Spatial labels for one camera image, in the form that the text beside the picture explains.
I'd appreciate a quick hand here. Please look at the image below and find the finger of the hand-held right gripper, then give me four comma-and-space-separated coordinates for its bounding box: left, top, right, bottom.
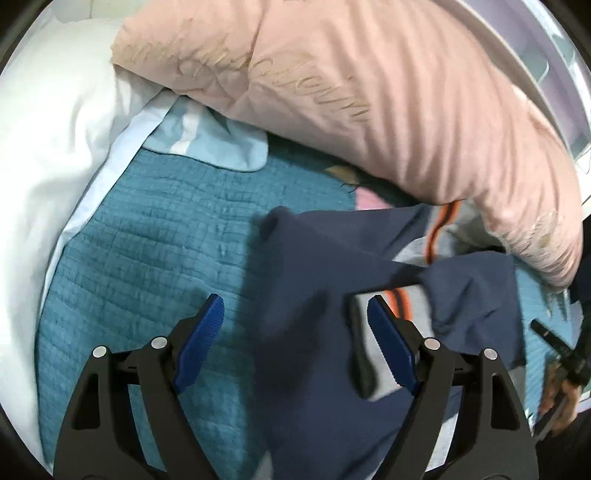
529, 319, 591, 385

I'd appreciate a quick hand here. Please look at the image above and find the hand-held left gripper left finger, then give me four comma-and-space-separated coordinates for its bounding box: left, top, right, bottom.
54, 294, 225, 480

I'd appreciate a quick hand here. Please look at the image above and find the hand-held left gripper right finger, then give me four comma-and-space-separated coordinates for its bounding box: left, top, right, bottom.
367, 295, 539, 480

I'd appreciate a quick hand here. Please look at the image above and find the navy blue garment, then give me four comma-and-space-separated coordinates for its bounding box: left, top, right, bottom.
252, 205, 528, 480

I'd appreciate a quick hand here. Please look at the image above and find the person's right hand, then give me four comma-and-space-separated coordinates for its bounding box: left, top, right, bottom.
538, 362, 581, 433

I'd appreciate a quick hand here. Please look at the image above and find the grey garment with orange stripes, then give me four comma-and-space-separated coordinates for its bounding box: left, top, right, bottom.
350, 200, 509, 403

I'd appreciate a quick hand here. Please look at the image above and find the teal quilted blanket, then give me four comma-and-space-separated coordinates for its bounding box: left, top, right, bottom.
34, 148, 575, 480

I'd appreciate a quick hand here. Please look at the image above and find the pink patterned cloth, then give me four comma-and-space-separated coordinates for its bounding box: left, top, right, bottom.
323, 165, 393, 211

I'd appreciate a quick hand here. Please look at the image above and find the light blue pillowcase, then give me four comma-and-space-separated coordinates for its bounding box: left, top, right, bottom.
142, 99, 271, 173

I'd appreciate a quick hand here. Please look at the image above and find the white duvet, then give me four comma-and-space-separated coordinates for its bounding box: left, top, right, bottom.
0, 18, 160, 445

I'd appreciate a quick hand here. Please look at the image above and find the pink pillow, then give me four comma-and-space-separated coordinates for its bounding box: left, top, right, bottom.
111, 0, 584, 290

